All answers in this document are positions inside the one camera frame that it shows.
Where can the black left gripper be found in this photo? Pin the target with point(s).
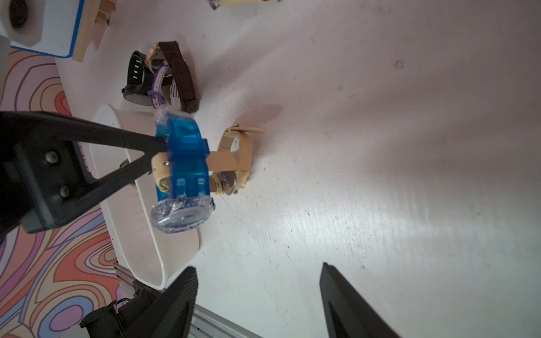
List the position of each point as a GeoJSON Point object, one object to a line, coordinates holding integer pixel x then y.
{"type": "Point", "coordinates": [45, 183]}

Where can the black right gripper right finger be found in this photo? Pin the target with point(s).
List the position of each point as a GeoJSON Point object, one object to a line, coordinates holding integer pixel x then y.
{"type": "Point", "coordinates": [347, 314]}

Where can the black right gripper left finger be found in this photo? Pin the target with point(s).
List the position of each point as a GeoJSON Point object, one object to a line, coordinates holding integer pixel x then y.
{"type": "Point", "coordinates": [170, 315]}

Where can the blue transparent watch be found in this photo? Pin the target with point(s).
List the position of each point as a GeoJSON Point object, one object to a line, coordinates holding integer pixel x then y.
{"type": "Point", "coordinates": [181, 174]}

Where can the beige strap watch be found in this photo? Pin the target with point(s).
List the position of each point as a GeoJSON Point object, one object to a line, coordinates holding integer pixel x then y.
{"type": "Point", "coordinates": [230, 164]}

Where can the white plastic storage box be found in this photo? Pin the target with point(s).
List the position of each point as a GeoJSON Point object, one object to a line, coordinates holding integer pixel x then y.
{"type": "Point", "coordinates": [153, 257]}

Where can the black smart watch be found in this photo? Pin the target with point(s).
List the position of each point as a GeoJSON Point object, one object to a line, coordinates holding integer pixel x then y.
{"type": "Point", "coordinates": [139, 81]}

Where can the white board blue rim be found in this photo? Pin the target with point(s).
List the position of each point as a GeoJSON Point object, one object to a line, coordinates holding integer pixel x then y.
{"type": "Point", "coordinates": [61, 21]}

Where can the wooden board easel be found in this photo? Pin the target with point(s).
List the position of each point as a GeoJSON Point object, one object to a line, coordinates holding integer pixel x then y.
{"type": "Point", "coordinates": [94, 12]}

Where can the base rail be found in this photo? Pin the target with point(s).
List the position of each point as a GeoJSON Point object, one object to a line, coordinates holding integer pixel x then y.
{"type": "Point", "coordinates": [205, 323]}

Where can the brown purple strap watch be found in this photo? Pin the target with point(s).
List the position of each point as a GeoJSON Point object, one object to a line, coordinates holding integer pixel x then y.
{"type": "Point", "coordinates": [172, 78]}

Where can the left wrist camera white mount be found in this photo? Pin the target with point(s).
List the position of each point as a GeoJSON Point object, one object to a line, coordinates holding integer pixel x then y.
{"type": "Point", "coordinates": [22, 21]}

